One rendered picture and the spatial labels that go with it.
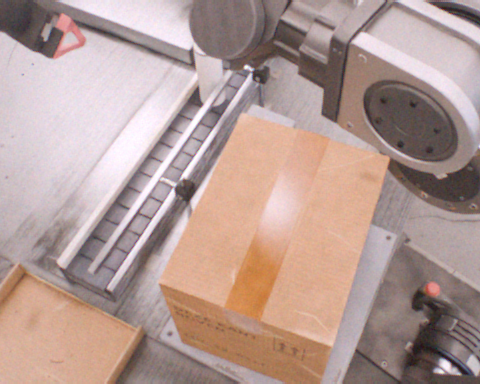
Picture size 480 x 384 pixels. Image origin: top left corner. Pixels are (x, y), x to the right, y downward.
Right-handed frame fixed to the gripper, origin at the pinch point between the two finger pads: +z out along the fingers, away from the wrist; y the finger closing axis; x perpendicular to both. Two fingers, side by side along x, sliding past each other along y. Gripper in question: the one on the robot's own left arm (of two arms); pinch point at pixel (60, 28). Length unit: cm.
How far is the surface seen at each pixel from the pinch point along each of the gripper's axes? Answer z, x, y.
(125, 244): 13.8, 30.1, -20.6
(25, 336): 4, 50, -17
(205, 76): 26.9, -1.7, -12.9
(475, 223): 144, 11, -68
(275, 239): 0.3, 9.4, -48.5
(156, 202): 19.9, 22.7, -19.2
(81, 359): 6, 47, -27
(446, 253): 134, 23, -65
